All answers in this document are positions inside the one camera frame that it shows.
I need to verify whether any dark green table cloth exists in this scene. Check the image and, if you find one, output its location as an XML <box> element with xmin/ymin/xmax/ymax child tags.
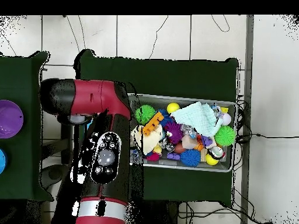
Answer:
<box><xmin>0</xmin><ymin>51</ymin><xmax>54</xmax><ymax>201</ymax></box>
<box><xmin>73</xmin><ymin>48</ymin><xmax>240</xmax><ymax>208</ymax></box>

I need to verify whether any crushed silver drink can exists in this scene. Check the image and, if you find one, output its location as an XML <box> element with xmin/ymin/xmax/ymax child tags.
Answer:
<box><xmin>206</xmin><ymin>146</ymin><xmax>225</xmax><ymax>161</ymax></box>

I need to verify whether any smooth yellow ball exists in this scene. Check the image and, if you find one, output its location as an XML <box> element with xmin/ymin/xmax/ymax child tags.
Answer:
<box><xmin>166</xmin><ymin>102</ymin><xmax>181</xmax><ymax>114</ymax></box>

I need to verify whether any purple plastic plate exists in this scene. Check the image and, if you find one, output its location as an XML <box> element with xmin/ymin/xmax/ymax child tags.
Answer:
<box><xmin>0</xmin><ymin>99</ymin><xmax>25</xmax><ymax>139</ymax></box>

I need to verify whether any mint green cloth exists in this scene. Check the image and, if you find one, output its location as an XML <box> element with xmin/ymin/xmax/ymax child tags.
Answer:
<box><xmin>170</xmin><ymin>101</ymin><xmax>224</xmax><ymax>138</ymax></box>

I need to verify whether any cream knitted cloth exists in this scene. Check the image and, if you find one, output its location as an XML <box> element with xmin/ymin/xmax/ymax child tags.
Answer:
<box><xmin>130</xmin><ymin>124</ymin><xmax>164</xmax><ymax>156</ymax></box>

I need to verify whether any blue spiky rubber ball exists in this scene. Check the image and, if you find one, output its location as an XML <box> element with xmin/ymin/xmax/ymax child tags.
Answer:
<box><xmin>179</xmin><ymin>149</ymin><xmax>202</xmax><ymax>167</ymax></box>

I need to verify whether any shallow mesh bin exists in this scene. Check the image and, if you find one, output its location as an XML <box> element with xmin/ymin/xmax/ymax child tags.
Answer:
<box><xmin>127</xmin><ymin>93</ymin><xmax>237</xmax><ymax>173</ymax></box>

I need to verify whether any blue plastic plate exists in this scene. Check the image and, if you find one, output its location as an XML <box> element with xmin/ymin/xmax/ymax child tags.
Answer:
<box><xmin>0</xmin><ymin>148</ymin><xmax>8</xmax><ymax>174</ymax></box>

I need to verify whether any green spiky rubber ball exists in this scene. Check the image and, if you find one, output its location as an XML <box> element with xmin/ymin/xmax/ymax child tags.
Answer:
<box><xmin>134</xmin><ymin>104</ymin><xmax>157</xmax><ymax>125</ymax></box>
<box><xmin>214</xmin><ymin>125</ymin><xmax>237</xmax><ymax>147</ymax></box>

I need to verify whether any purple spiky rubber ball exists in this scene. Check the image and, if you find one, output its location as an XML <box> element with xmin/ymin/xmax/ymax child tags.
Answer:
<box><xmin>164</xmin><ymin>121</ymin><xmax>183</xmax><ymax>145</ymax></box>

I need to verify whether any blue furry toy with eyes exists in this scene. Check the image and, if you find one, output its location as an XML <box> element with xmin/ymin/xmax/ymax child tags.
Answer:
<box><xmin>158</xmin><ymin>108</ymin><xmax>175</xmax><ymax>128</ymax></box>

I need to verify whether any orange plastic block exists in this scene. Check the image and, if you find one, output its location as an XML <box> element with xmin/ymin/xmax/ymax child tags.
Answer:
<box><xmin>140</xmin><ymin>111</ymin><xmax>165</xmax><ymax>137</ymax></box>

